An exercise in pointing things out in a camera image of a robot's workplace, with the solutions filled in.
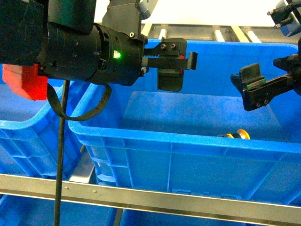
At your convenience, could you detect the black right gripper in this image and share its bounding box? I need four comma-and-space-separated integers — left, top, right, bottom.
230, 39, 301, 111

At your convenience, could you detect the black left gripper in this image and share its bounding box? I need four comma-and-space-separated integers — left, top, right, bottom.
46, 23, 198, 92

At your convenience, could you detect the yellow mushroom push button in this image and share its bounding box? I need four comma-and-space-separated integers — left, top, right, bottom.
217, 129, 251, 140

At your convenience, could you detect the large blue plastic bin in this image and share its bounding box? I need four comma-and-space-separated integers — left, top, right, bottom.
69, 40, 301, 206

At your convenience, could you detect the left blue plastic bin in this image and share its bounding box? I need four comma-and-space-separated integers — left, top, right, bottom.
0, 64, 89, 180

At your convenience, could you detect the lower blue plastic bin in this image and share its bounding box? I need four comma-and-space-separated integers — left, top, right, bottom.
0, 194, 259, 226

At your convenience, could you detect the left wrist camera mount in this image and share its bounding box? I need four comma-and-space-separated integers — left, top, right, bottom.
102, 0, 158, 40

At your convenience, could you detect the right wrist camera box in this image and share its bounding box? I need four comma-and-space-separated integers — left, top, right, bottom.
267, 0, 301, 37

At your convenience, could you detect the steel front rack rail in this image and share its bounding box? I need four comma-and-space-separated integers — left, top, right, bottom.
0, 173, 301, 226

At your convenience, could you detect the black strap loop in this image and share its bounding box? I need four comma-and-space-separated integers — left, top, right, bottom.
46, 82, 112, 122

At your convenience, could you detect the black hanging cable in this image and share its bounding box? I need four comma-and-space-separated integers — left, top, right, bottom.
53, 79, 71, 226

